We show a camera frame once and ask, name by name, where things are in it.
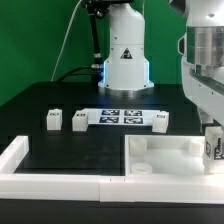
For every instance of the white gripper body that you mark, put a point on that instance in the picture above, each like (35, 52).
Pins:
(202, 68)

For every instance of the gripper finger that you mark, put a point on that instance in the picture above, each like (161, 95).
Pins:
(206, 121)

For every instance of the white square tabletop part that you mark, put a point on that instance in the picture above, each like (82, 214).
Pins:
(164, 154)

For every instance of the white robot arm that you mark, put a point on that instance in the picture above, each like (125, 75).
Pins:
(126, 70)

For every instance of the white sheet with tags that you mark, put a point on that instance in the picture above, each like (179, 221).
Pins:
(128, 117)

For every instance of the white U-shaped fence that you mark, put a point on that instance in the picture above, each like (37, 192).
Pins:
(140, 187)

